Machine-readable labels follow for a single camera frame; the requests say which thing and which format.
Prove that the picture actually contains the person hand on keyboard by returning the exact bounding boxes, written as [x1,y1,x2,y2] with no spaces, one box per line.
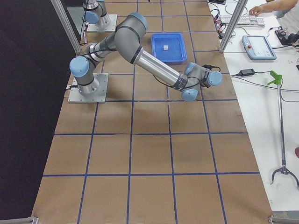
[249,6,263,16]

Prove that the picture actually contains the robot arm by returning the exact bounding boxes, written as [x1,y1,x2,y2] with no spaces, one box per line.
[69,12,223,103]
[83,0,110,28]

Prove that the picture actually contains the person forearm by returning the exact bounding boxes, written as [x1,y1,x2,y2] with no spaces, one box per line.
[261,0,297,12]

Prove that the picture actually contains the blue plastic tray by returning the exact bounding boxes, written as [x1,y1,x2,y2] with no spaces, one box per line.
[151,33,187,65]

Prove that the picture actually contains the white keyboard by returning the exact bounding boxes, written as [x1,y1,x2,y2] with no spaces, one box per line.
[220,15,265,27]

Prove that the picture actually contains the teach pendant tablet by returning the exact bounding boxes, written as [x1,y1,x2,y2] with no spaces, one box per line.
[242,35,277,61]

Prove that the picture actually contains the black power adapter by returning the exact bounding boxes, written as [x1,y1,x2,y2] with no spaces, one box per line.
[239,69,255,77]

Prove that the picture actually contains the aluminium frame post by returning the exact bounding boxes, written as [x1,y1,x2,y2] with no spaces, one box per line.
[219,0,248,53]

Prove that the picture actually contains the green handled reacher grabber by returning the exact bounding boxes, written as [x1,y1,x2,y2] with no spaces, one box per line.
[268,70,299,188]

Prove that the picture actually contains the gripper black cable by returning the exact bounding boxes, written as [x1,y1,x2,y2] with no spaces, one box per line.
[202,64,221,72]

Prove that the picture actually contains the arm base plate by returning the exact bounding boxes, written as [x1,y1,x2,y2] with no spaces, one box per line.
[68,73,109,103]
[86,13,117,33]

